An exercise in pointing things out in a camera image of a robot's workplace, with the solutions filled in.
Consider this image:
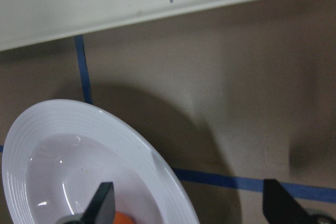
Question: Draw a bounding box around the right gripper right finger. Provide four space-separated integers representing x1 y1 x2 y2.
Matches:
262 179 308 224

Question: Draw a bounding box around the white round plate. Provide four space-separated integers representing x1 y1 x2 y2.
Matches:
2 99 199 223

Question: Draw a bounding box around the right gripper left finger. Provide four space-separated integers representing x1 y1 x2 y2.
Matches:
80 182 116 224

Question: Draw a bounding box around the orange fruit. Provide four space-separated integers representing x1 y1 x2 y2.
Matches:
113 211 134 224

